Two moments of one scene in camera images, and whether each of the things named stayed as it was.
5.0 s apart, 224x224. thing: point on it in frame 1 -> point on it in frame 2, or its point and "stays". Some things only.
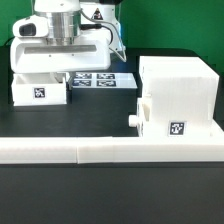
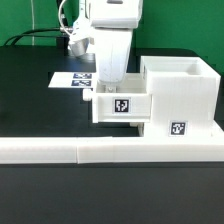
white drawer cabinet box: x=183 y=96 stays
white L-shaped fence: x=92 y=150 stays
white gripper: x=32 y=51 -> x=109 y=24
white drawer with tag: x=38 y=89 -> x=125 y=101
